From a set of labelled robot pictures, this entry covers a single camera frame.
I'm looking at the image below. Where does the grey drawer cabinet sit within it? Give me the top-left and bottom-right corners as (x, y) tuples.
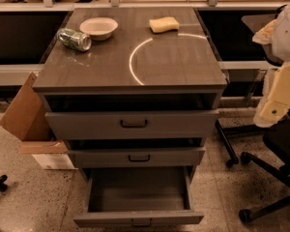
(32, 6), (229, 182)

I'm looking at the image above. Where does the black office chair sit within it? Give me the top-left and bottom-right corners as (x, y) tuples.
(238, 109), (290, 224)

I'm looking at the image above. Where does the grey drawer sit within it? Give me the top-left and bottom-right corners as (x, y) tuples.
(46, 94), (218, 140)
(73, 166), (203, 227)
(68, 138), (205, 168)

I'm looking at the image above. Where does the black side table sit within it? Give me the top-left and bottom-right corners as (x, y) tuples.
(215, 13), (290, 168)

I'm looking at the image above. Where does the grey top drawer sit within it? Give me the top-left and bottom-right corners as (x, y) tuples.
(46, 94), (218, 140)

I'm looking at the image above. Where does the black chair caster left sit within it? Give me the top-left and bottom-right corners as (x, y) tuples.
(0, 175), (8, 192)

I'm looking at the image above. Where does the grey middle drawer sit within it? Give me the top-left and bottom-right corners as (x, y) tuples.
(68, 138), (205, 168)

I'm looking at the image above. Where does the grey bottom drawer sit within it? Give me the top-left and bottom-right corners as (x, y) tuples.
(73, 166), (203, 227)

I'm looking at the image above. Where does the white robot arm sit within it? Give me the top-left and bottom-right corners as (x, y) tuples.
(252, 2), (290, 128)

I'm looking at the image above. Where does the yellow sponge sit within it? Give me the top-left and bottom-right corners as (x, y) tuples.
(149, 16), (180, 33)

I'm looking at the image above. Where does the white bowl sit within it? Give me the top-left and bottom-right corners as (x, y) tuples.
(79, 17), (118, 41)

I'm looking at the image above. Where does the brown cardboard box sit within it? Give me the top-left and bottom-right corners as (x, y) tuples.
(0, 72), (74, 170)

